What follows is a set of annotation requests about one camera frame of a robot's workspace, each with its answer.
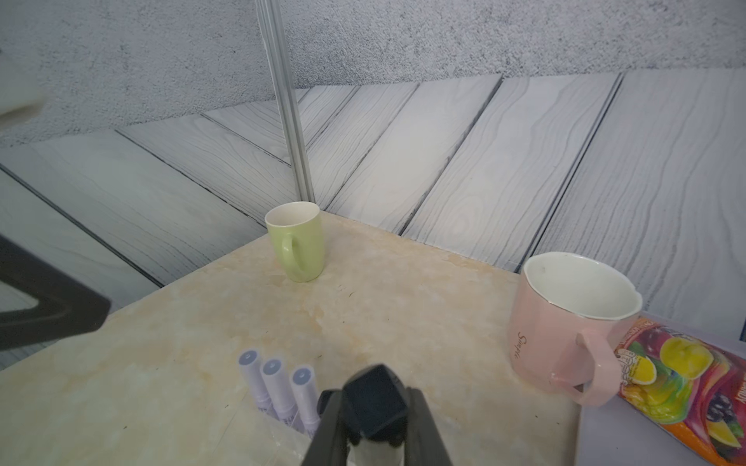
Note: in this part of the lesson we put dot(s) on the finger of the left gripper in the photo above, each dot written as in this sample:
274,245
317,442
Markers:
63,306

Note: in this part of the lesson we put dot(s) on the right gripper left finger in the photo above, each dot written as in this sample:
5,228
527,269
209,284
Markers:
329,446

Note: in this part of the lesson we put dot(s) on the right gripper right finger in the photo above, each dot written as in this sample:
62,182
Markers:
423,443

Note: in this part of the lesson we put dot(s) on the black lipstick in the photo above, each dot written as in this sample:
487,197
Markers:
375,411

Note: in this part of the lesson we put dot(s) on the lavender lipstick tube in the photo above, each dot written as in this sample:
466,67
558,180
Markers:
249,363
278,384
305,391

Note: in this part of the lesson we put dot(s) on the clear acrylic lipstick organizer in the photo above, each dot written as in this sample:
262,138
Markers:
254,438

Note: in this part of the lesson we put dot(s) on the pink mug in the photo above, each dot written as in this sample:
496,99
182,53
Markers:
569,314

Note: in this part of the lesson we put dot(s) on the lavender tray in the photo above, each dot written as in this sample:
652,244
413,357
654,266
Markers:
617,434

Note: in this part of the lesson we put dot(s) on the green mug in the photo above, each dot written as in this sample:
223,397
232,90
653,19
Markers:
295,232

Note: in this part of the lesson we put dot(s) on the colourful snack bag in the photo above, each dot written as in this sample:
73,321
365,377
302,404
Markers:
694,390

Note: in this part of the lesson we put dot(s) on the left frame post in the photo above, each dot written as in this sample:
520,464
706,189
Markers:
274,39

